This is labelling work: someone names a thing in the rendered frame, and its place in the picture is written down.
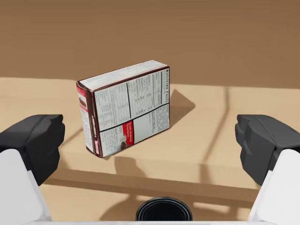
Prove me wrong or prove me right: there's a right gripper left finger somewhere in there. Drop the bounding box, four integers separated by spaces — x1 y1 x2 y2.
0 114 66 222

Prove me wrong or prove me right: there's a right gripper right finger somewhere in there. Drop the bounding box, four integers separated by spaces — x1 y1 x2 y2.
234 114 300 222

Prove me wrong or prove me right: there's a red and white carton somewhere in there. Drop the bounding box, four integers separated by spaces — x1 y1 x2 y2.
75 60 171 158

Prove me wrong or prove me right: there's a pale wooden shelf unit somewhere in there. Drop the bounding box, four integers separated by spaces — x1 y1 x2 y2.
0 0 300 222

